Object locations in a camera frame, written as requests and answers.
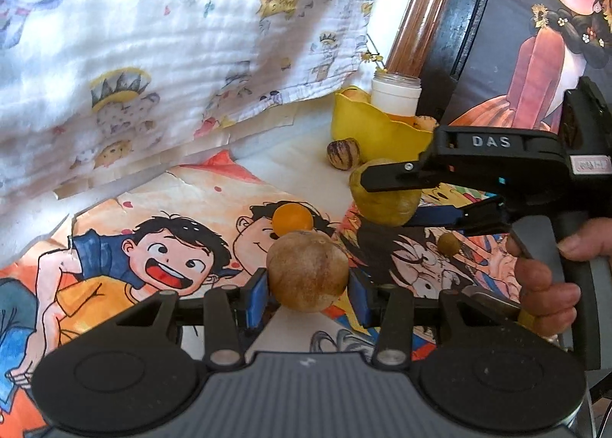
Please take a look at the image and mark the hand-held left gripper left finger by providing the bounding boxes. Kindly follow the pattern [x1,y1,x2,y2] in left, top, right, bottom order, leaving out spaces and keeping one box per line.
[72,268,271,369]

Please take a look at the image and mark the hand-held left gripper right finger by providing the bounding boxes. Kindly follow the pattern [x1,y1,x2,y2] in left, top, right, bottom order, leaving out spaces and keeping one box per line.
[348,271,541,369]

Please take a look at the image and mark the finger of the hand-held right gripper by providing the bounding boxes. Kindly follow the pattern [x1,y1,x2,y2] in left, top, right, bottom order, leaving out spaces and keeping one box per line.
[410,198,508,234]
[360,157,434,193]

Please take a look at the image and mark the longan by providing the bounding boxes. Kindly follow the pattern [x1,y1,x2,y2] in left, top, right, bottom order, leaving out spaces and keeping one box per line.
[438,232,462,256]

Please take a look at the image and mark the yellow-green pear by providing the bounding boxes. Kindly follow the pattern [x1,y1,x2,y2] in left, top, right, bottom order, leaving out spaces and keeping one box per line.
[349,158,422,227]

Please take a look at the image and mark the striped pepino melon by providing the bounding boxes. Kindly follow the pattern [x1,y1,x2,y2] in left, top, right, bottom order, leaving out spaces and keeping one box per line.
[326,138,360,171]

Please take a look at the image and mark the brown round fruit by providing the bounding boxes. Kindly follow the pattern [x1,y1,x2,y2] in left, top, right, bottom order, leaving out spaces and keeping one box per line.
[266,230,350,312]

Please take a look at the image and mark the small orange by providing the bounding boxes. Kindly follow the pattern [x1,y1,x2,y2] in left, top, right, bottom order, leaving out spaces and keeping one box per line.
[272,203,315,234]

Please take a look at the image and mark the person's right hand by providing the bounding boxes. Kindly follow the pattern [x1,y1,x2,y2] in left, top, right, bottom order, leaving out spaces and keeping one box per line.
[506,217,612,338]

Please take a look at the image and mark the yellow bowl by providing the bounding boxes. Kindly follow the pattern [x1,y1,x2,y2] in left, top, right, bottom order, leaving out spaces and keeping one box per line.
[332,86,438,166]

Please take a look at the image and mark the colourful anime poster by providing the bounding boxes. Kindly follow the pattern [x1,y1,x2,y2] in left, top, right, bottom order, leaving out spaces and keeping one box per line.
[330,180,527,353]

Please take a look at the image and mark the white plastic jar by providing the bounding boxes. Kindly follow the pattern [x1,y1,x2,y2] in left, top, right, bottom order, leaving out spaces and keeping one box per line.
[370,71,422,116]

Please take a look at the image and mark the yellow flower sprig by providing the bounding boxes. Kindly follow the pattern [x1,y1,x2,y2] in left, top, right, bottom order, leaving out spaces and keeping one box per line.
[362,34,389,73]

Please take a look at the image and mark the black door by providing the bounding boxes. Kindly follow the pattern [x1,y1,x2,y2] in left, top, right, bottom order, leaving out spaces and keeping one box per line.
[413,0,612,133]

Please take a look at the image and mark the white cartoon printed blanket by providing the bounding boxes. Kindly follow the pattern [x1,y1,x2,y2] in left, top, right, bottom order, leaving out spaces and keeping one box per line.
[0,0,397,202]

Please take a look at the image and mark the wall poster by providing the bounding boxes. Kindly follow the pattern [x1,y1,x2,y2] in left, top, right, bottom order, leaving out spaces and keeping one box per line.
[452,0,612,138]

